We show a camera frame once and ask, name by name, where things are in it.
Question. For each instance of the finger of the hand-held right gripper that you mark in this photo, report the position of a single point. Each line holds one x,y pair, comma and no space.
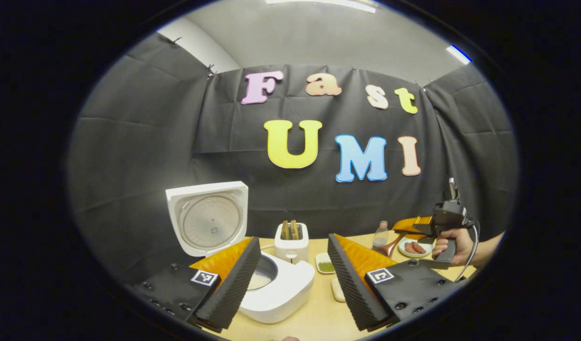
413,225

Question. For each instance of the brown bread slice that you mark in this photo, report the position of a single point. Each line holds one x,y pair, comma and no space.
285,230
295,230

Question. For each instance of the red meat slice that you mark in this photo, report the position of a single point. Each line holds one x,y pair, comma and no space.
409,248
420,247

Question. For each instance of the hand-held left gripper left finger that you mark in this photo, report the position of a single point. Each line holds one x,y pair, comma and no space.
229,293

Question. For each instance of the cream rectangular tray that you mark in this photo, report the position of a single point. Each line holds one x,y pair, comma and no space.
338,289

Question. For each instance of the brown wooden spoon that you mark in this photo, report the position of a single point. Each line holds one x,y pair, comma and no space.
394,241

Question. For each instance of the pale green plate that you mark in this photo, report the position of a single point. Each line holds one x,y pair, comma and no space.
413,255

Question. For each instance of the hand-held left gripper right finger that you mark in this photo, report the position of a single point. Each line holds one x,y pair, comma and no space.
352,284

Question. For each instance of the black backdrop cloth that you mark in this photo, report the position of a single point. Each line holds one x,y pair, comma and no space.
143,166

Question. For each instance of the white rice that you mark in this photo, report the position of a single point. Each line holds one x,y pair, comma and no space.
259,282

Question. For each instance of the clear plastic bottle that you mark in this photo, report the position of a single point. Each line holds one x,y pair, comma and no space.
380,232

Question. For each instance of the small ceiling light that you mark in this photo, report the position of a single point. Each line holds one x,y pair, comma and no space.
458,54

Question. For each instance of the white toaster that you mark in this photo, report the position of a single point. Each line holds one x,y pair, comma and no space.
291,251

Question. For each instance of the white rice cooker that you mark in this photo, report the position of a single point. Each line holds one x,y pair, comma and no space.
285,298

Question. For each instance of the white divided dish with beans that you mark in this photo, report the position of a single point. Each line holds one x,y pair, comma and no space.
325,266

